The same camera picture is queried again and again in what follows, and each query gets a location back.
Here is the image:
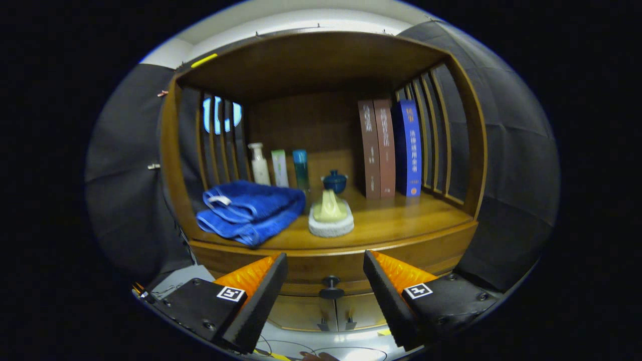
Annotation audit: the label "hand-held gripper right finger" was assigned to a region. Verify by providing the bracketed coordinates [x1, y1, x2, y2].
[363, 250, 502, 351]

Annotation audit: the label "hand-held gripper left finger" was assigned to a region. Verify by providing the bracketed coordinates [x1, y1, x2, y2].
[150, 252, 289, 354]

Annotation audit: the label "yellow scrub brush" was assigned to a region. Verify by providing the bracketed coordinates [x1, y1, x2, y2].
[308, 190, 355, 238]

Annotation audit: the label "wooden cabinet door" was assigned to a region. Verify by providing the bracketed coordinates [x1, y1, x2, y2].
[335, 293, 389, 330]
[268, 295, 338, 331]

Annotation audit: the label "wooden countertop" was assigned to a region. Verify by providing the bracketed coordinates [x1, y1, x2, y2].
[190, 185, 474, 251]

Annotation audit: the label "wooden cabinet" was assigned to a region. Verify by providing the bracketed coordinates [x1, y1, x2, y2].
[159, 31, 488, 332]

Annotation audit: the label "folded blue towel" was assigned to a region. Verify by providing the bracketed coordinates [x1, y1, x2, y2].
[196, 180, 306, 248]

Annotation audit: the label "dark blue lidded teacup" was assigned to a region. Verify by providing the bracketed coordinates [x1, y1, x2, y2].
[322, 170, 349, 195]

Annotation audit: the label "white and green tube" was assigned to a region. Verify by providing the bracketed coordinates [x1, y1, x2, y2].
[271, 149, 290, 189]

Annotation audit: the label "white pump bottle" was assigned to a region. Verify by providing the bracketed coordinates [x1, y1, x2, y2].
[248, 142, 271, 187]

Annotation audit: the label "teal bottle with blue cap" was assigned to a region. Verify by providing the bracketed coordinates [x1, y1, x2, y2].
[292, 149, 310, 192]

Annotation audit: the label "reddish brown book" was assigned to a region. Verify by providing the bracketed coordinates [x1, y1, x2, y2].
[373, 99, 397, 199]

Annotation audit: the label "dark brown book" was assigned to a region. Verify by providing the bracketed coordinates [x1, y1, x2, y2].
[358, 100, 381, 200]

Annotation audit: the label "blue book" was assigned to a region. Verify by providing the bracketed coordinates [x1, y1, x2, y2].
[393, 99, 423, 198]

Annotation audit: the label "thin floor cables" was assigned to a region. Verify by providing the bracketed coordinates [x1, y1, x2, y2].
[253, 333, 389, 361]

